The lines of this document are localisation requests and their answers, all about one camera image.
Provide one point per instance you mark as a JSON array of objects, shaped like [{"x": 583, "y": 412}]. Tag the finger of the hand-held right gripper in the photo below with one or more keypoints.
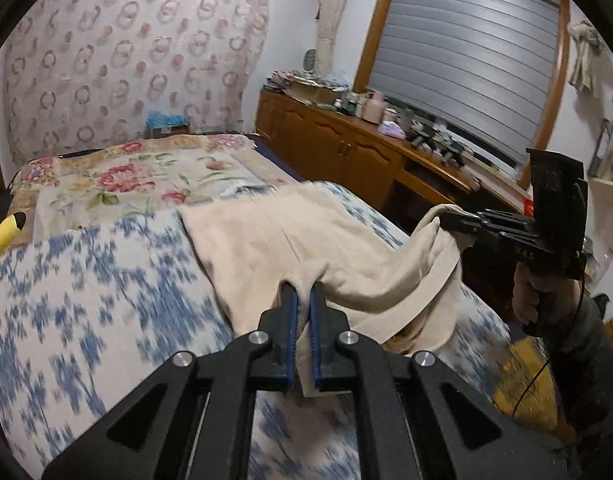
[
  {"x": 466, "y": 220},
  {"x": 501, "y": 241}
]

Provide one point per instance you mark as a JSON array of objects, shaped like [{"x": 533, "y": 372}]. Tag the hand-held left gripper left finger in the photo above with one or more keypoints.
[{"x": 289, "y": 340}]

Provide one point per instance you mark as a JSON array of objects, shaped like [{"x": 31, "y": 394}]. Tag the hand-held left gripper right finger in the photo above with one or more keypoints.
[{"x": 314, "y": 345}]

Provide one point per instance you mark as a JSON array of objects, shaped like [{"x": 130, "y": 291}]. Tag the beige printed t-shirt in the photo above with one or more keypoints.
[{"x": 296, "y": 240}]

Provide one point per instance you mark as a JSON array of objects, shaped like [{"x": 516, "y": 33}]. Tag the person's right forearm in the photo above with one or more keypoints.
[{"x": 586, "y": 360}]

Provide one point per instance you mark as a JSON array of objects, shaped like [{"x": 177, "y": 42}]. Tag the person's right hand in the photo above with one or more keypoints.
[{"x": 523, "y": 295}]

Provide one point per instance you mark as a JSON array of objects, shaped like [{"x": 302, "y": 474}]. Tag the dark desk gadgets pile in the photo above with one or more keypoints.
[{"x": 441, "y": 145}]

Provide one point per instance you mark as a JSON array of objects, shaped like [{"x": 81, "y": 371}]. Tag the purple tissue pack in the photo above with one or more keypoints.
[{"x": 391, "y": 130}]

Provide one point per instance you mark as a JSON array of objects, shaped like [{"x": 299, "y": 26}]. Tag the yellow bag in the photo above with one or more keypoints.
[{"x": 521, "y": 380}]

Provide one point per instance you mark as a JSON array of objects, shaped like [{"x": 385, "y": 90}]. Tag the pink bottle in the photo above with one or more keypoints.
[{"x": 374, "y": 109}]

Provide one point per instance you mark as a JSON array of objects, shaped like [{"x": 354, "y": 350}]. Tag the hanging white cloth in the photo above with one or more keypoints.
[{"x": 583, "y": 60}]

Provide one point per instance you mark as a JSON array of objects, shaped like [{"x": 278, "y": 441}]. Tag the grey window blind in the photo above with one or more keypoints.
[{"x": 461, "y": 60}]

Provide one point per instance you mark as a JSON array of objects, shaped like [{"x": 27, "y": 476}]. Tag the long wooden cabinet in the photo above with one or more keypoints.
[{"x": 326, "y": 135}]

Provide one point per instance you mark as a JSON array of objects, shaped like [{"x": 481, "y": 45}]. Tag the row of cosmetic bottles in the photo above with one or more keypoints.
[{"x": 349, "y": 102}]

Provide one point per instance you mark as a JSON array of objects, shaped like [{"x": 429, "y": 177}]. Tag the dark blue mattress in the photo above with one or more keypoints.
[{"x": 276, "y": 162}]

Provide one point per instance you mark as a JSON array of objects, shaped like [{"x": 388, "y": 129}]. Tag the blue floral quilt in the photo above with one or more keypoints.
[{"x": 111, "y": 310}]

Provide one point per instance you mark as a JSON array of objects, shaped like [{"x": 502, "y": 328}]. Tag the open cardboard box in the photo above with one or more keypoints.
[{"x": 311, "y": 94}]

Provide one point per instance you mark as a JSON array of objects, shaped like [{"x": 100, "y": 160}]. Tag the pile of packets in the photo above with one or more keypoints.
[{"x": 296, "y": 79}]

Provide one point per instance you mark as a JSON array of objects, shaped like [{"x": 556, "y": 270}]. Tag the grey oval object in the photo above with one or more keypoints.
[{"x": 311, "y": 60}]

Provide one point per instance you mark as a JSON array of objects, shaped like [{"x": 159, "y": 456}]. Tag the floral plush blanket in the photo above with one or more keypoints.
[{"x": 136, "y": 175}]

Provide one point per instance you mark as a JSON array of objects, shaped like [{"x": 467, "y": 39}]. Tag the fabric wrapped pipe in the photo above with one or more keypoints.
[{"x": 334, "y": 20}]

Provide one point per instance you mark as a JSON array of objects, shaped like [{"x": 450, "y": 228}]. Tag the white wall shelf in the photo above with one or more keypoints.
[{"x": 603, "y": 185}]

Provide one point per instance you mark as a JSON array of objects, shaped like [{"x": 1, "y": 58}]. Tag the wooden window frame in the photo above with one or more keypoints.
[{"x": 372, "y": 45}]

